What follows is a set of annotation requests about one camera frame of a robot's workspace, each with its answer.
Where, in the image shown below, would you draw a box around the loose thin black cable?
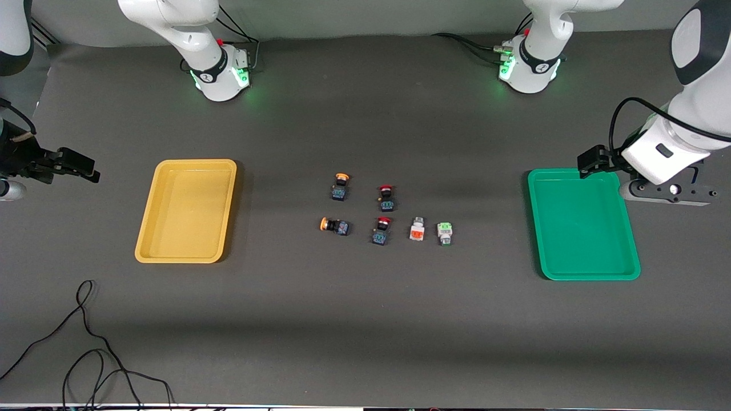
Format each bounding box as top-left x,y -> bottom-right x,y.
0,280 -> 175,410

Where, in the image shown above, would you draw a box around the yellow plastic tray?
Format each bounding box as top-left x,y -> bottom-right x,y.
134,159 -> 238,264

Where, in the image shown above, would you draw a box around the black left arm base cables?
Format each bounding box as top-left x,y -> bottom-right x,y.
431,13 -> 535,65

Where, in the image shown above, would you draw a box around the black right arm base cables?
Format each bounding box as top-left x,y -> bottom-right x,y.
180,6 -> 260,74

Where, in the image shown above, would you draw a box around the aluminium frame rail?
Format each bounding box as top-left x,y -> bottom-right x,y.
31,17 -> 61,47

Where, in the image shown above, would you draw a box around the dark grey table mat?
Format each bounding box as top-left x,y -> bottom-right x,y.
0,27 -> 731,407

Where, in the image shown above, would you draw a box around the black arm base cables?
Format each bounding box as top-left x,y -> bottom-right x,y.
180,6 -> 260,74
431,13 -> 535,65

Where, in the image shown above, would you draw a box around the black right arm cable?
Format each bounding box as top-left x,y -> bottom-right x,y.
0,98 -> 38,138

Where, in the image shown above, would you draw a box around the green plastic tray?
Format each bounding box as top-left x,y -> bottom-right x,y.
527,168 -> 641,281

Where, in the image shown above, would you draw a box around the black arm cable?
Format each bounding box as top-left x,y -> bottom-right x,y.
609,97 -> 731,166
0,98 -> 38,138

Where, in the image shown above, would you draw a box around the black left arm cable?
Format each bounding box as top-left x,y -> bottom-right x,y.
609,97 -> 731,166

